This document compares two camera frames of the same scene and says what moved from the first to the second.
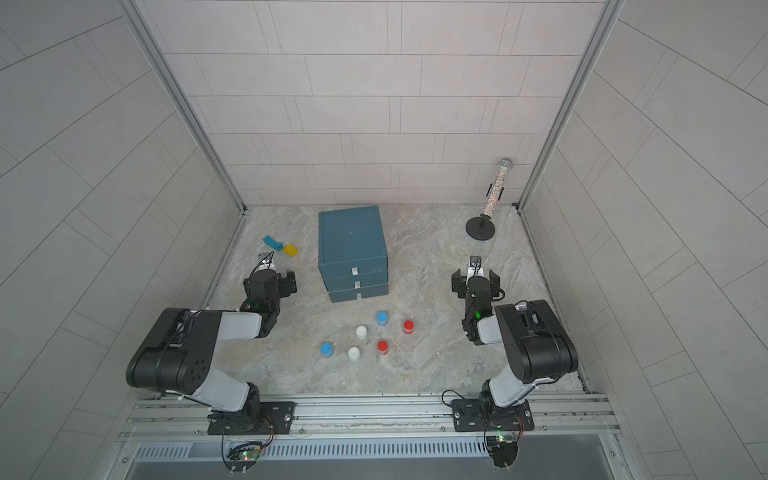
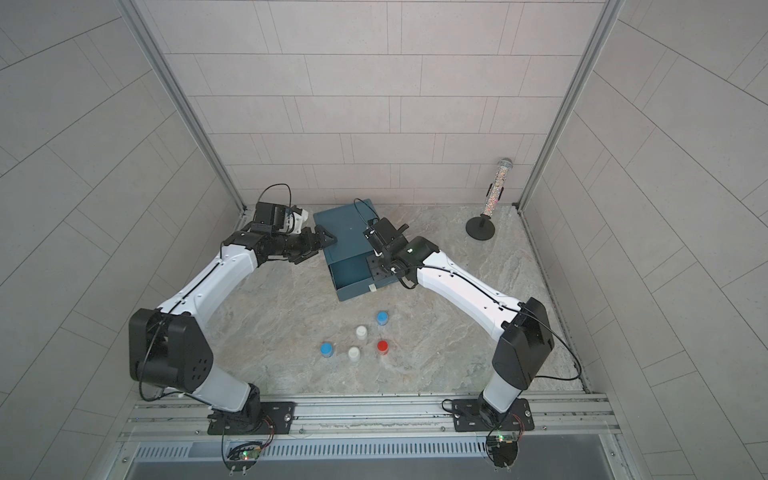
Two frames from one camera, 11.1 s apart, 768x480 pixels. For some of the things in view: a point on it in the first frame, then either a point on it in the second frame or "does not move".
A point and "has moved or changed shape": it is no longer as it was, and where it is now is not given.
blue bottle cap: [327, 350] does not move
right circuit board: [503, 449] does not move
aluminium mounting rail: [416, 421] does not move
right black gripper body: [463, 282] → [383, 264]
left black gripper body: [283, 290] → [281, 246]
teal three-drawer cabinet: [352, 253] has moved or changed shape
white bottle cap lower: [354, 353] does not move
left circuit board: [243, 457] does not move
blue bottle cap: [382, 318] does not move
